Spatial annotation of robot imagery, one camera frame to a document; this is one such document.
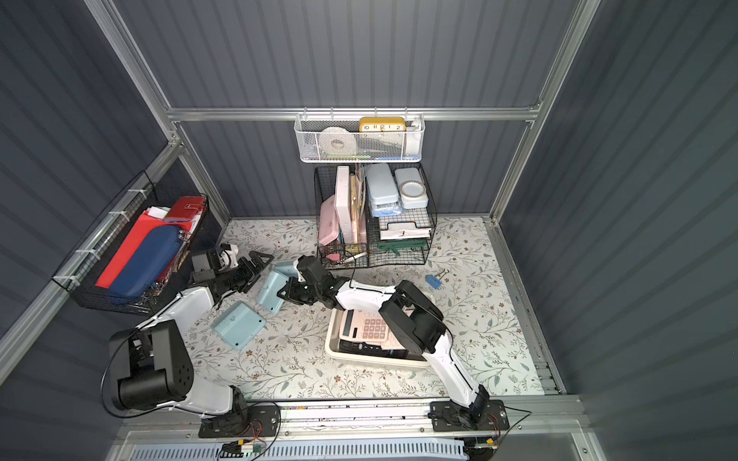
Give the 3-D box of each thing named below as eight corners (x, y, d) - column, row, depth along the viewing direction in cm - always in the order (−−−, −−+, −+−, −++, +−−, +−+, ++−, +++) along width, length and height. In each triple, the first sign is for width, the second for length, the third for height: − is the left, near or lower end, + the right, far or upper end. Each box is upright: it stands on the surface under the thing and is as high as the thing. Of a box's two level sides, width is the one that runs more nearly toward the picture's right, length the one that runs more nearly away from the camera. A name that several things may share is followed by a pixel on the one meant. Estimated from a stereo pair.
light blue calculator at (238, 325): (213, 330, 92) (207, 325, 89) (242, 303, 98) (238, 297, 95) (240, 353, 87) (235, 348, 84) (269, 323, 93) (265, 318, 90)
